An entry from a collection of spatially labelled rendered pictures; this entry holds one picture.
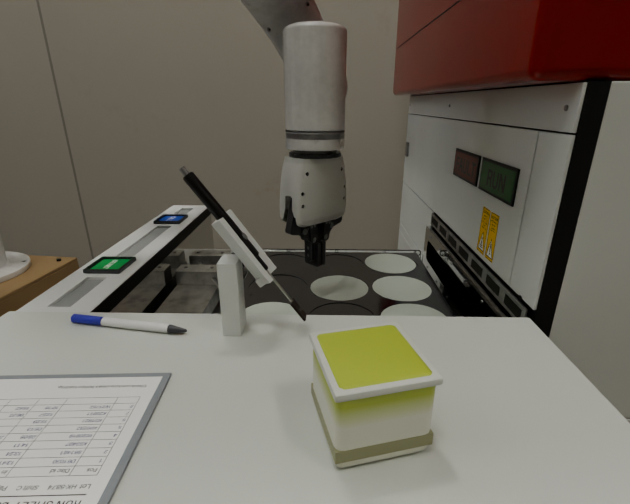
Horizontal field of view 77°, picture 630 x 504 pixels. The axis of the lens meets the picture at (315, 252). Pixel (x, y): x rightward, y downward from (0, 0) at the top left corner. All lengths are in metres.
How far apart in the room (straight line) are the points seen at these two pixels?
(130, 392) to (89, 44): 2.65
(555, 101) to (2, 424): 0.59
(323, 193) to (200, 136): 2.11
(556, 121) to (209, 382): 0.44
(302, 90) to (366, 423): 0.41
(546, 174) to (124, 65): 2.56
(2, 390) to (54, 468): 0.12
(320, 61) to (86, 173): 2.60
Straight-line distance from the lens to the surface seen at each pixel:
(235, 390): 0.37
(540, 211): 0.51
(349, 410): 0.27
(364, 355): 0.29
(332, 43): 0.55
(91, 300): 0.59
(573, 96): 0.48
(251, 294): 0.67
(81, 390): 0.41
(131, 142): 2.84
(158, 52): 2.73
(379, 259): 0.82
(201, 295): 0.73
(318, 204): 0.57
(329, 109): 0.55
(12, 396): 0.44
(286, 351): 0.41
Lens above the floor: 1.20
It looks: 21 degrees down
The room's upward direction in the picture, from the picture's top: straight up
